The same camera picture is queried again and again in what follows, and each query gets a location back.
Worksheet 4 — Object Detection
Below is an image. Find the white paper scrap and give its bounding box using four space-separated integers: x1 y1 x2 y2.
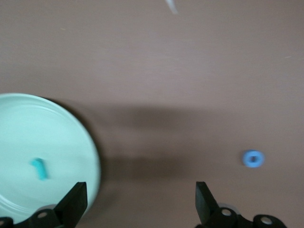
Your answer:
165 0 179 15

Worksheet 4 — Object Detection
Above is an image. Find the pale green plate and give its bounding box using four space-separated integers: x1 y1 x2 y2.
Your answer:
0 93 102 220

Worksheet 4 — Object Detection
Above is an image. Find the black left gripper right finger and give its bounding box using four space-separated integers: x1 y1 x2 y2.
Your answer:
195 181 219 228

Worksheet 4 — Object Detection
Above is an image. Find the teal foam letter l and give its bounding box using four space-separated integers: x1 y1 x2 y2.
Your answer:
29 158 49 181

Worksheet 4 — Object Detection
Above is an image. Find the blue foam letter o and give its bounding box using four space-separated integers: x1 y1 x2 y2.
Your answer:
241 149 266 169

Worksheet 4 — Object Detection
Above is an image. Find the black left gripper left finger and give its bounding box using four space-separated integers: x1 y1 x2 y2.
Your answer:
54 181 88 228

